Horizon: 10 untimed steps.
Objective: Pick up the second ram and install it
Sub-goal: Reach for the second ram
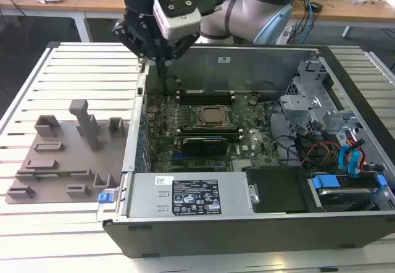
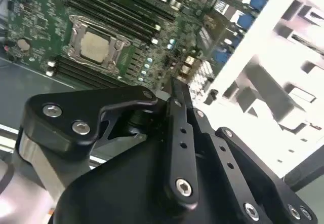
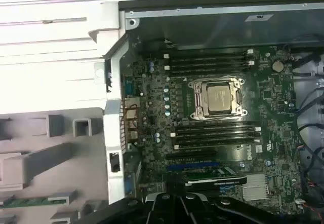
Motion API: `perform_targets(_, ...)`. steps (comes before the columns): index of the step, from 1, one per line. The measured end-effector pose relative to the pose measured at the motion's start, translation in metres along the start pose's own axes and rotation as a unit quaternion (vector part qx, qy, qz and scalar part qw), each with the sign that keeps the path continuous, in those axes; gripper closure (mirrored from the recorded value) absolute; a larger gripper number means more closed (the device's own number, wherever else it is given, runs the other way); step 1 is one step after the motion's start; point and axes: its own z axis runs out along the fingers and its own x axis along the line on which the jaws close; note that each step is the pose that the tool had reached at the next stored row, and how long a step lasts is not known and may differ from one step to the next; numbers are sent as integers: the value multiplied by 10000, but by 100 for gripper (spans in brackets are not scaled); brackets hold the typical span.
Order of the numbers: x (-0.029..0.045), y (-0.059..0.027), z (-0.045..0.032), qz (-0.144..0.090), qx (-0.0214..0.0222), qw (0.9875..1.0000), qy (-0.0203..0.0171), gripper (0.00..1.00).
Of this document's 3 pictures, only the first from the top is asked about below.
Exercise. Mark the black PC case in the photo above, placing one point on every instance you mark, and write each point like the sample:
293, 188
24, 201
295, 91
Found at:
216, 239

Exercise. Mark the CPU socket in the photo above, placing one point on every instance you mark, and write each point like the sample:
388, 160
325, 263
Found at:
213, 125

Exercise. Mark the silver CPU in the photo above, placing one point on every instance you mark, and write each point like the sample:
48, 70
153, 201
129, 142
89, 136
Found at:
213, 114

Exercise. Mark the blue case latch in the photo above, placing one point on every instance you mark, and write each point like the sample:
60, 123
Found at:
108, 197

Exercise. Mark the black RAM slot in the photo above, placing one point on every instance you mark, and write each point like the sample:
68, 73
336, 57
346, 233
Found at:
206, 99
206, 92
206, 95
206, 102

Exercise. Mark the silver drive cage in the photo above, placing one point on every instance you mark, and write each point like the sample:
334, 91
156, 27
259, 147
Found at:
296, 106

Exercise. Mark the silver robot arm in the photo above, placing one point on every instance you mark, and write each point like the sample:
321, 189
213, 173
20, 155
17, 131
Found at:
243, 10

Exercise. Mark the silver chipset heatsink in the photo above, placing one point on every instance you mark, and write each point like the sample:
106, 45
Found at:
242, 165

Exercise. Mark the black plastic shroud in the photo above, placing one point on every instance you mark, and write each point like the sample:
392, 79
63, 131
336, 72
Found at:
277, 189

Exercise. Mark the blue disk carrier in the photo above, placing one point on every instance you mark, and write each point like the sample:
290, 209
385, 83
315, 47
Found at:
324, 183

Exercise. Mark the grey parts rack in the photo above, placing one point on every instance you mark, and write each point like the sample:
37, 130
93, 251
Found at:
71, 158

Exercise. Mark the green motherboard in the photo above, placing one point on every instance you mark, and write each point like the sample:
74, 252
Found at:
265, 124

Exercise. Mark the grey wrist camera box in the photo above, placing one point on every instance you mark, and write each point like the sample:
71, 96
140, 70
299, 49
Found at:
179, 23

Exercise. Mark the silver power supply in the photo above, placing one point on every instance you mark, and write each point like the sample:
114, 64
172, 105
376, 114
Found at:
145, 199

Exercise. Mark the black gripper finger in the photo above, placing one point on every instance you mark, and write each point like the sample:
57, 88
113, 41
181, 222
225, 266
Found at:
185, 46
128, 33

